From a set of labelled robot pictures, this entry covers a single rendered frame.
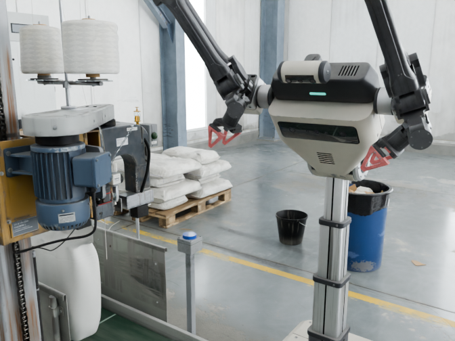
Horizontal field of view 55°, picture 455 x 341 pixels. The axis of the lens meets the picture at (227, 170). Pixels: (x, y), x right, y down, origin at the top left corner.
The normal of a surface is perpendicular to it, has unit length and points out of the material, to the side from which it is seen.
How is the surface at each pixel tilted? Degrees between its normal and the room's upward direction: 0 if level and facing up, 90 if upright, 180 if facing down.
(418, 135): 106
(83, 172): 90
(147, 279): 90
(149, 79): 90
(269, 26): 90
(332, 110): 40
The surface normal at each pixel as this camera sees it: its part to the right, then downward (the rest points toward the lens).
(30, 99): 0.82, 0.13
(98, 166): 0.98, 0.04
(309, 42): -0.58, 0.18
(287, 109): -0.37, -0.63
